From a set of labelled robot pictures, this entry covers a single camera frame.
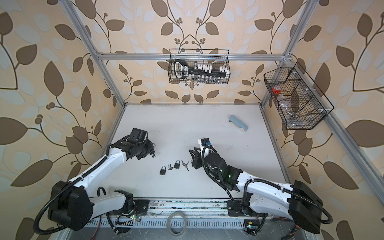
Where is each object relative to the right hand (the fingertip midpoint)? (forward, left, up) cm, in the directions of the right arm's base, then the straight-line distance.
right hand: (192, 151), depth 75 cm
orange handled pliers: (-32, -47, -17) cm, 59 cm away
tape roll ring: (-24, +10, -19) cm, 32 cm away
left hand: (+7, +22, -7) cm, 24 cm away
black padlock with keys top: (-3, +18, -18) cm, 25 cm away
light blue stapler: (+28, -32, -14) cm, 45 cm away
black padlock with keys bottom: (+1, +10, -18) cm, 20 cm away
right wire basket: (+15, -55, +16) cm, 59 cm away
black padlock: (+3, +22, -10) cm, 25 cm away
